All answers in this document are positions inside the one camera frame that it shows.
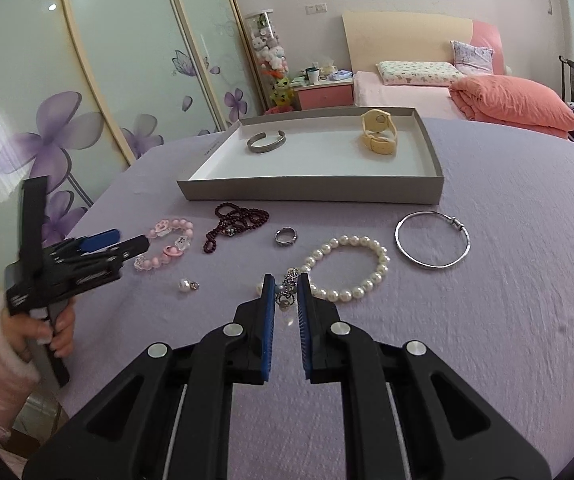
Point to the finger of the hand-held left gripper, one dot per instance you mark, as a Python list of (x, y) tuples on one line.
[(99, 238), (134, 245)]

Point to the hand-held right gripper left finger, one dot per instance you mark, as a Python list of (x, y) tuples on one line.
[(266, 340)]

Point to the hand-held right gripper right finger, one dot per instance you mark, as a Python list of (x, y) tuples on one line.
[(305, 340)]

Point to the silver charm pendant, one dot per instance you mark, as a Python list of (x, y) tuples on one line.
[(285, 290)]

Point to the small pearl earring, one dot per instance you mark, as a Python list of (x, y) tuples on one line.
[(184, 285)]

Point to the grey white cardboard tray box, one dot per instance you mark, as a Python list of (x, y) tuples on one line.
[(317, 160)]

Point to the thin silver bangle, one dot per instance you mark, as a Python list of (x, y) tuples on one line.
[(456, 221)]

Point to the person's left hand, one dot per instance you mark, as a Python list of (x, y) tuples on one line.
[(64, 330)]

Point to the floral glass sliding wardrobe door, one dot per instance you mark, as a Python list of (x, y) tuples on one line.
[(212, 35), (27, 85), (132, 35)]

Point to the cream rubber wrist watch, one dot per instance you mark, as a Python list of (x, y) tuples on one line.
[(374, 146)]

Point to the yellow green plush toy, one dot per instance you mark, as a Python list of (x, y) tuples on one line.
[(282, 92)]

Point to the clear plush toy display tube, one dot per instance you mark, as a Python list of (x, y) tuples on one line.
[(267, 50)]

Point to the pink white nightstand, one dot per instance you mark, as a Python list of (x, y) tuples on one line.
[(324, 94)]

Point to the white mug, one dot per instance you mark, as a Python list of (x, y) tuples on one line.
[(312, 76)]

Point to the bed with pink sheet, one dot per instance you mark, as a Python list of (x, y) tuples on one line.
[(407, 100)]

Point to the printed flat pillow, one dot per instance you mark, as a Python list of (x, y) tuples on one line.
[(417, 72)]

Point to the cream pink headboard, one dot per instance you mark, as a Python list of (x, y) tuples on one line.
[(397, 40)]

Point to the folded pink quilt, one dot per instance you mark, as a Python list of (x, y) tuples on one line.
[(512, 100)]

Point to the small floral pillow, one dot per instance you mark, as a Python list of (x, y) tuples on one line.
[(472, 57)]

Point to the white wall switch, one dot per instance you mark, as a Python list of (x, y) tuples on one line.
[(317, 9)]

